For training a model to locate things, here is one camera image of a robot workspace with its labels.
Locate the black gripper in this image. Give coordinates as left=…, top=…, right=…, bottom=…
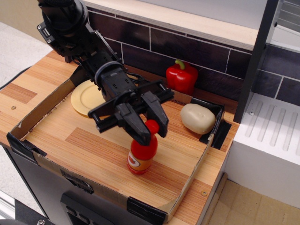
left=87, top=61, right=174, bottom=146

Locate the red hot sauce bottle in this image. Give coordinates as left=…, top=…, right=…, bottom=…
left=127, top=120, right=159, bottom=175

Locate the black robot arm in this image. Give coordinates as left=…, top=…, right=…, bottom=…
left=38, top=0, right=174, bottom=146

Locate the cardboard fence with black tape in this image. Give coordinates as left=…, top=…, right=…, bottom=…
left=0, top=67, right=236, bottom=225

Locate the red bell pepper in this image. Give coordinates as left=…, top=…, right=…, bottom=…
left=166, top=59, right=198, bottom=95

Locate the beige toy potato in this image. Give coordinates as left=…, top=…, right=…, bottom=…
left=180, top=103, right=216, bottom=135

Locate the yellow plastic plate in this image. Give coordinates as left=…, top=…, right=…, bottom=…
left=71, top=80, right=105, bottom=117

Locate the black toy oven front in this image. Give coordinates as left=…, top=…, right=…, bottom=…
left=60, top=192, right=132, bottom=225

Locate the white toy sink drainboard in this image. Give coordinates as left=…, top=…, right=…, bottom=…
left=225, top=94, right=300, bottom=208

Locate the black shelf post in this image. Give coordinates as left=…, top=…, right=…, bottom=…
left=233, top=0, right=283, bottom=123

